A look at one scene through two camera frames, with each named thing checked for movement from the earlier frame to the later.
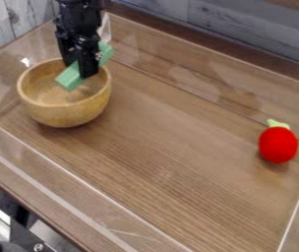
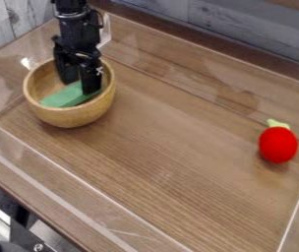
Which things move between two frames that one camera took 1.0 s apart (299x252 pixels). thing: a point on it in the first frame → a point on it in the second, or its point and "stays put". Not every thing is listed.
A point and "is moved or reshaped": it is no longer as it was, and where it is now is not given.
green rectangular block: (69, 78) is moved or reshaped
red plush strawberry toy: (278, 143) stays put
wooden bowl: (53, 105) stays put
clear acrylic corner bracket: (104, 31) stays put
